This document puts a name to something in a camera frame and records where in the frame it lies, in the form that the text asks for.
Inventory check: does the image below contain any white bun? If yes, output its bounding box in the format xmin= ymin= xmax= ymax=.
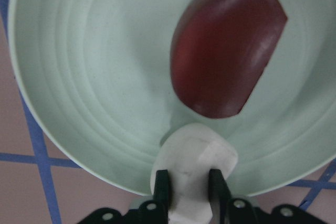
xmin=150 ymin=123 xmax=238 ymax=223

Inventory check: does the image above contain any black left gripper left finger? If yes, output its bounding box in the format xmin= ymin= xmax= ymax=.
xmin=139 ymin=169 xmax=171 ymax=223

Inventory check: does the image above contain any dark red bun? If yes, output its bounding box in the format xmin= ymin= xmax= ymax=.
xmin=170 ymin=0 xmax=288 ymax=119

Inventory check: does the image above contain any light green plate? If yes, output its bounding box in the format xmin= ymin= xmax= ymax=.
xmin=8 ymin=0 xmax=335 ymax=196

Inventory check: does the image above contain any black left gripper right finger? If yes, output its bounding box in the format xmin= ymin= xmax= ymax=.
xmin=208 ymin=169 xmax=256 ymax=223

